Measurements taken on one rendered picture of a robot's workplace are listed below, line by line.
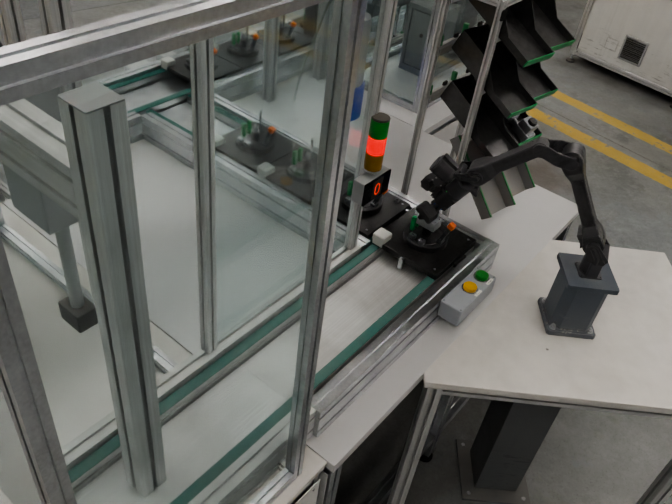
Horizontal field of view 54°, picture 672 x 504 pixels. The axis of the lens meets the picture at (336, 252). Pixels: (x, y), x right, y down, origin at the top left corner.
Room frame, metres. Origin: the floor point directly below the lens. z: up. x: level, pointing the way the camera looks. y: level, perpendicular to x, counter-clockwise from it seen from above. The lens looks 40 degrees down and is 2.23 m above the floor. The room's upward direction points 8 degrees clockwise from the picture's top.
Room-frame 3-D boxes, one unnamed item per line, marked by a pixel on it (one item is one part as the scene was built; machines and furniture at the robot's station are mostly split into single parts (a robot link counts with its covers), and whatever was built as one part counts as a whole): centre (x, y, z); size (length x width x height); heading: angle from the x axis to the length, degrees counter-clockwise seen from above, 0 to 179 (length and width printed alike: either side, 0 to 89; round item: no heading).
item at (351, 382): (1.31, -0.24, 0.91); 0.89 x 0.06 x 0.11; 146
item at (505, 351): (1.51, -0.72, 0.84); 0.90 x 0.70 x 0.03; 92
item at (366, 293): (1.39, -0.08, 0.91); 0.84 x 0.28 x 0.10; 146
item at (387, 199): (1.76, -0.06, 1.01); 0.24 x 0.24 x 0.13; 56
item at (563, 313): (1.46, -0.72, 0.96); 0.15 x 0.15 x 0.20; 2
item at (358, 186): (1.53, -0.07, 1.29); 0.12 x 0.05 x 0.25; 146
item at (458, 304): (1.43, -0.40, 0.93); 0.21 x 0.07 x 0.06; 146
